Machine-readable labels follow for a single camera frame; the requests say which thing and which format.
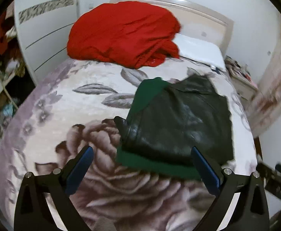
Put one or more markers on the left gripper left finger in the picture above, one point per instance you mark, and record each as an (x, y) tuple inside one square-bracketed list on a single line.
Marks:
[(32, 211)]

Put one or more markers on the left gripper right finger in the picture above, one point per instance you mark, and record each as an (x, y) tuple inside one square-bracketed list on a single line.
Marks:
[(251, 209)]

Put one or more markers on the black leather jacket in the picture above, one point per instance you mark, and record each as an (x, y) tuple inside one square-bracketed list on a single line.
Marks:
[(201, 116)]

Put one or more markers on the green striped jacket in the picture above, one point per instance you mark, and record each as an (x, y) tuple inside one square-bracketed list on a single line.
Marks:
[(147, 137)]

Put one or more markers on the floral plush bed blanket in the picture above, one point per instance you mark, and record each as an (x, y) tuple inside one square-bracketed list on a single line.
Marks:
[(74, 106)]

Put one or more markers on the pink floral curtain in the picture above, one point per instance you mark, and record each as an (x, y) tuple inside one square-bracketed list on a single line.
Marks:
[(265, 106)]

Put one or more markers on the white bedside nightstand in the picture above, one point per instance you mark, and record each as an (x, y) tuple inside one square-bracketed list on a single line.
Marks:
[(241, 80)]

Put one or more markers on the white pillow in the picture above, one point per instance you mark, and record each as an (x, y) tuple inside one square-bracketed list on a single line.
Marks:
[(200, 51)]

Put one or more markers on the white sliding wardrobe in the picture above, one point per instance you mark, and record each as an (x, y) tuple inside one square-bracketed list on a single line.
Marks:
[(43, 28)]

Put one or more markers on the beige bed headboard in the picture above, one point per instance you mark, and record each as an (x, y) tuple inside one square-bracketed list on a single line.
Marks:
[(197, 21)]

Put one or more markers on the red quilt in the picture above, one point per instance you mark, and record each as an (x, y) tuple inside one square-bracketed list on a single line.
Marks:
[(132, 34)]

